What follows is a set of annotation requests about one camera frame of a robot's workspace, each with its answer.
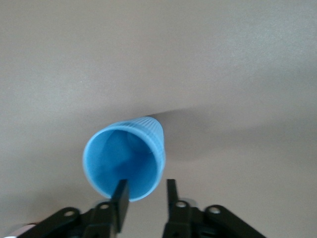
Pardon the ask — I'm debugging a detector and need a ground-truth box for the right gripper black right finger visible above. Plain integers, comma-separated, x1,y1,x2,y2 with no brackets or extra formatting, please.
162,178,202,238

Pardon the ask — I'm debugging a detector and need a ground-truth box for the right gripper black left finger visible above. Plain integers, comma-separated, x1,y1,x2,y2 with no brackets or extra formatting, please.
84,178,130,238

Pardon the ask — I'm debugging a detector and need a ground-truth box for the blue ribbed plastic cup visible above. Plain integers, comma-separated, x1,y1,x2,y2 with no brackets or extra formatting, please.
82,116,166,203

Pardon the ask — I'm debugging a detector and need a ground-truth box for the brown table cover sheet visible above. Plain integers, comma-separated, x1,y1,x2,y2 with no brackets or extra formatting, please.
0,0,317,238

